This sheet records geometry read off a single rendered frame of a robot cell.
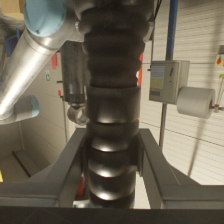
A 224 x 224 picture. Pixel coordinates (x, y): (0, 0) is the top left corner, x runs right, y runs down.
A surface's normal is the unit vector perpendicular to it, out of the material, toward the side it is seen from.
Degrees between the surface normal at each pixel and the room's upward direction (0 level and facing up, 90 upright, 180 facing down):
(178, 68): 90
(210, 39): 90
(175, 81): 90
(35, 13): 93
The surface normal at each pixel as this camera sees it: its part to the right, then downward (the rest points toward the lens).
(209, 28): -0.72, 0.18
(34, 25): -0.49, 0.19
